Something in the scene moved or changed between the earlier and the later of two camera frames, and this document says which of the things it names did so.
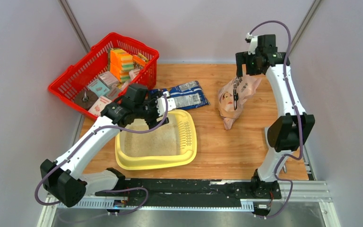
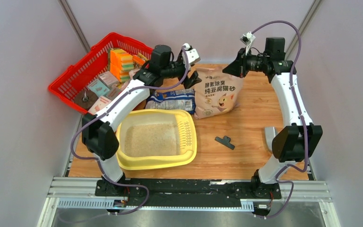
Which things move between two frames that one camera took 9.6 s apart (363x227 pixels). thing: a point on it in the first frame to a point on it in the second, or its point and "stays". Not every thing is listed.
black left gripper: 153,121 to 193,80
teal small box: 98,88 stays
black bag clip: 235,99 to 225,142
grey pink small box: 108,78 stays
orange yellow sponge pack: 121,65 stays
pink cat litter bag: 233,96 to 219,92
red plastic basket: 80,75 stays
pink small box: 98,105 stays
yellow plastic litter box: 172,144 stays
